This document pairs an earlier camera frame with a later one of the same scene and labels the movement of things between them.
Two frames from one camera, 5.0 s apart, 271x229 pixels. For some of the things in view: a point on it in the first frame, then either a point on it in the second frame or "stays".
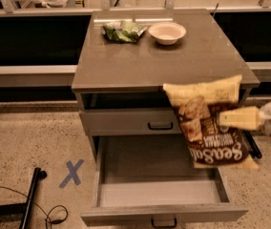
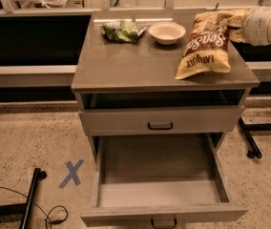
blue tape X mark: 72,173 stays
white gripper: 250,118 → 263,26
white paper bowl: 167,32 stays
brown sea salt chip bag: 198,104 → 207,45
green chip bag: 122,31 stays
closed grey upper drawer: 131,121 stays
